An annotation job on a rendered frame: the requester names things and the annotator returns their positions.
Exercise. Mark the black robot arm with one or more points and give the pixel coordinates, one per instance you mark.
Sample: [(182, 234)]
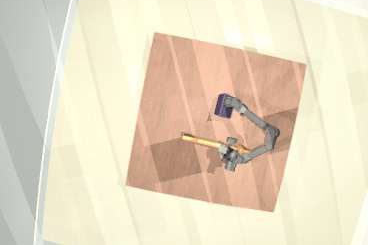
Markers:
[(272, 132)]

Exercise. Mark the wooden slotted post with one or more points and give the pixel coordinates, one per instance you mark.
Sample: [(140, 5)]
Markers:
[(243, 149)]

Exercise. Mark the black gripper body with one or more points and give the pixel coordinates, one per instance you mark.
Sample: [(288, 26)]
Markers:
[(230, 141)]

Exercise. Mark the light wooden board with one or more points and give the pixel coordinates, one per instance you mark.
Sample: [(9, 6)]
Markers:
[(206, 142)]

